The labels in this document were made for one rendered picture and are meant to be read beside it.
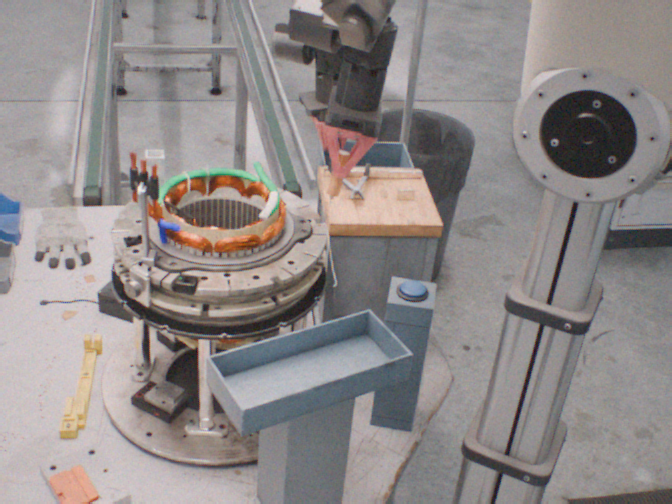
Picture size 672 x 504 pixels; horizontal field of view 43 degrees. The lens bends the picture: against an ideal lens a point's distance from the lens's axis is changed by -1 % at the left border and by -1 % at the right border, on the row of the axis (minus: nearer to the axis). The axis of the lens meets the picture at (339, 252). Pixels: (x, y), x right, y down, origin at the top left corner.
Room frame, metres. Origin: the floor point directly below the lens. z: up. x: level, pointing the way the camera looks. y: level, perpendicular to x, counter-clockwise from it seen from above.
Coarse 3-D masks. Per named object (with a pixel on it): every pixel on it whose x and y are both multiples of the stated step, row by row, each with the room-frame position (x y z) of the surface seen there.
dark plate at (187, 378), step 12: (216, 348) 1.19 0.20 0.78; (180, 360) 1.15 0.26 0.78; (192, 360) 1.16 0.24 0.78; (168, 372) 1.12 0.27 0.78; (180, 372) 1.12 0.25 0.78; (192, 372) 1.12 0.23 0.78; (180, 384) 1.09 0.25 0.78; (192, 384) 1.09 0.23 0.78; (192, 396) 1.07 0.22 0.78; (192, 408) 1.04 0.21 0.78; (216, 408) 1.04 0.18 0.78
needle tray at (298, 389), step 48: (288, 336) 0.90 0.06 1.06; (336, 336) 0.94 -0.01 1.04; (384, 336) 0.94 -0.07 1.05; (240, 384) 0.84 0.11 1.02; (288, 384) 0.85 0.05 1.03; (336, 384) 0.82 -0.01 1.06; (384, 384) 0.86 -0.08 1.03; (240, 432) 0.75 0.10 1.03; (288, 432) 0.80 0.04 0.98; (336, 432) 0.84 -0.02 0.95; (288, 480) 0.80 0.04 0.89; (336, 480) 0.85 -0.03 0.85
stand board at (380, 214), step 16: (320, 176) 1.36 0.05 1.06; (368, 192) 1.31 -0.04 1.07; (384, 192) 1.32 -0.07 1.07; (416, 192) 1.33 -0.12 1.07; (336, 208) 1.25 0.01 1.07; (352, 208) 1.25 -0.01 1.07; (368, 208) 1.26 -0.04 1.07; (384, 208) 1.26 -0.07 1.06; (400, 208) 1.27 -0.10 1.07; (416, 208) 1.28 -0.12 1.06; (432, 208) 1.28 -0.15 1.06; (336, 224) 1.20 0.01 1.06; (352, 224) 1.20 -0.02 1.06; (368, 224) 1.21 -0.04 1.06; (384, 224) 1.21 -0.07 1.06; (400, 224) 1.22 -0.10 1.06; (416, 224) 1.22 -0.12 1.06; (432, 224) 1.23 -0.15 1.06
